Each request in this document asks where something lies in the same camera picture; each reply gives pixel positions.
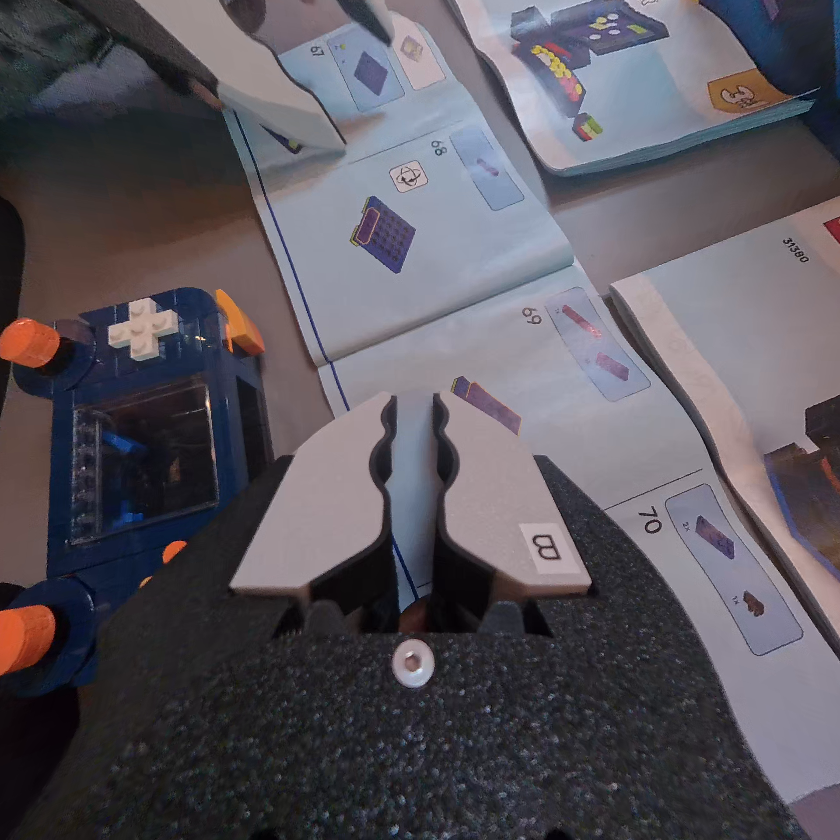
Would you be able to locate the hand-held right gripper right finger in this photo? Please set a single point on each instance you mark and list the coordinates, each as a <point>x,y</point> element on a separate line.
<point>499,512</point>

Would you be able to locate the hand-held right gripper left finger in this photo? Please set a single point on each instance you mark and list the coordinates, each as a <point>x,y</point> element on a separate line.
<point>315,518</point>

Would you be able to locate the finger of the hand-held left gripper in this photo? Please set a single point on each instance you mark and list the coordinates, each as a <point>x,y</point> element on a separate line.
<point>249,72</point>
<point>377,16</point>

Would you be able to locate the blue toy brick game console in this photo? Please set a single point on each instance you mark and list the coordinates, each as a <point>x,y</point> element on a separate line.
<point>144,459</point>

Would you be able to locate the brick instruction booklet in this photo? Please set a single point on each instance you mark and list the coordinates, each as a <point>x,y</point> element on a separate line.
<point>459,262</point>

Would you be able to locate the arcade cover instruction booklet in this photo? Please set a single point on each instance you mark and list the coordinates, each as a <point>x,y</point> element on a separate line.
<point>722,341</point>

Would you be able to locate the rainbow cover instruction booklet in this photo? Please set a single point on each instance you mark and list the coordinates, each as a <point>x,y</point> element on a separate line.
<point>656,118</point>

